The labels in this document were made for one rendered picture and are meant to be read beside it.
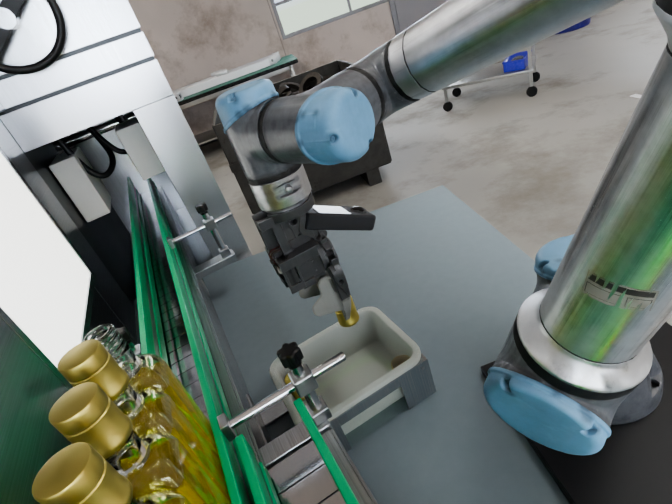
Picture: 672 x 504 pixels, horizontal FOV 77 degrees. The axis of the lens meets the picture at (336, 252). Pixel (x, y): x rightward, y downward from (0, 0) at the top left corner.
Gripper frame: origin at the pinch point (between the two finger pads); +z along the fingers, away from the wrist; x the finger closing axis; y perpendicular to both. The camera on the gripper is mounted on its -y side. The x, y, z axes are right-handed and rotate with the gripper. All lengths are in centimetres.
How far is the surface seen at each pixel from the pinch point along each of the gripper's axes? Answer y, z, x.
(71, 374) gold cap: 27.1, -23.4, 21.1
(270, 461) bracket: 19.7, 3.7, 15.3
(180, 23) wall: -85, -71, -621
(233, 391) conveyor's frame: 21.2, 4.2, -0.2
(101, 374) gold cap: 25.6, -22.1, 21.0
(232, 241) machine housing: 8, 12, -71
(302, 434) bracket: 14.8, 3.7, 14.5
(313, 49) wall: -241, 16, -579
